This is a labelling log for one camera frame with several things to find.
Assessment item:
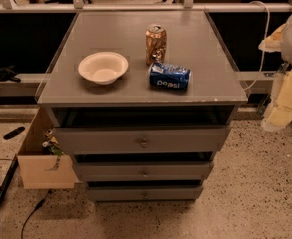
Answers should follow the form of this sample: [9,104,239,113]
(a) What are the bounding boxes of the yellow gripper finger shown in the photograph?
[258,24,285,53]
[261,69,292,132]

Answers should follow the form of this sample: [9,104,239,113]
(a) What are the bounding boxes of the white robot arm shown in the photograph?
[258,15,292,132]

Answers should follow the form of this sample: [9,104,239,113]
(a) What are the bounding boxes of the grey top drawer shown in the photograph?
[54,127,230,155]

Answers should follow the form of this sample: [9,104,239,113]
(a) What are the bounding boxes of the grey drawer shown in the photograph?
[54,127,230,155]
[87,186,203,202]
[74,161,214,181]

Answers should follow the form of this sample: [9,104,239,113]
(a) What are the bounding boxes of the black cloth on rail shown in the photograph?
[0,66,21,82]

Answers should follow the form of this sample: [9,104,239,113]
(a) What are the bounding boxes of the blue Pepsi can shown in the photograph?
[149,62,191,90]

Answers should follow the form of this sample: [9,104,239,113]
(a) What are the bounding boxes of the grey middle drawer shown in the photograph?
[74,161,214,181]

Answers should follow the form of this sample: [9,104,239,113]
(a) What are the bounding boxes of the white paper bowl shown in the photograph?
[78,52,129,85]

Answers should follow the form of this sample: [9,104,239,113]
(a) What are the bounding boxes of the grey bottom drawer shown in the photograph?
[87,186,203,202]

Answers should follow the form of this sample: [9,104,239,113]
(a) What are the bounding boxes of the gold crushed soda can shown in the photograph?
[146,24,167,65]

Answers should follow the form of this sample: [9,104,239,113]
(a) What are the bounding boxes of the white cable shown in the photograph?
[243,0,272,92]

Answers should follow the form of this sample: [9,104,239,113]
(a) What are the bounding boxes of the grey drawer cabinet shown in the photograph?
[38,11,247,190]

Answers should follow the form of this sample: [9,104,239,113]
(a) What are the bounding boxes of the black cable on floor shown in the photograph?
[20,189,51,239]

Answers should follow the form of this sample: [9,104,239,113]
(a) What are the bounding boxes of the cardboard box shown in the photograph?
[17,109,77,189]

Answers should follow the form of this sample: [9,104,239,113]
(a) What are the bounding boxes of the crumpled items in box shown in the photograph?
[42,129,64,156]

